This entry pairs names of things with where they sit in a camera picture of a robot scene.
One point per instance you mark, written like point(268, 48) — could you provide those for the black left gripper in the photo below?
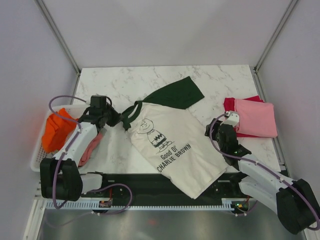
point(117, 117)

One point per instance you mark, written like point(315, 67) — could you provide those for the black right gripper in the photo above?
point(216, 123)

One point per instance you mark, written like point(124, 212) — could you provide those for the cream and green Charlie Brown shirt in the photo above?
point(172, 140)

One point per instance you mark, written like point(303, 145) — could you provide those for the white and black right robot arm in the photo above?
point(293, 201)

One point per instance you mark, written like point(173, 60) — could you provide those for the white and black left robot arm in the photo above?
point(72, 141)

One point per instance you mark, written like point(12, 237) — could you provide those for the crimson folded t shirt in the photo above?
point(229, 105)

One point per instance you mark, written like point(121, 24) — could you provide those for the light pink folded t shirt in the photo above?
point(256, 119)

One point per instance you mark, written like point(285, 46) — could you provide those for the salmon pink t shirt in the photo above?
point(89, 150)

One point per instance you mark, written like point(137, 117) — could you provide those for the orange t shirt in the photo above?
point(56, 132)

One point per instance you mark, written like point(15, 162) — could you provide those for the white plastic laundry basket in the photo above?
point(74, 110)

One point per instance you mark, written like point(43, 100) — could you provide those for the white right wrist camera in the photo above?
point(231, 118)

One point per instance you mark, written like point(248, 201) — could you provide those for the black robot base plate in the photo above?
point(156, 188)

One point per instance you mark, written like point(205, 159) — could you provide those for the white slotted cable duct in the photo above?
point(101, 205)

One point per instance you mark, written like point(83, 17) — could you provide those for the left aluminium frame post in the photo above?
point(58, 35)

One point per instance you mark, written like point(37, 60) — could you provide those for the aluminium frame post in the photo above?
point(58, 35)
point(276, 33)

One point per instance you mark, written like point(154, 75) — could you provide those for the right aluminium frame post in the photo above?
point(276, 33)

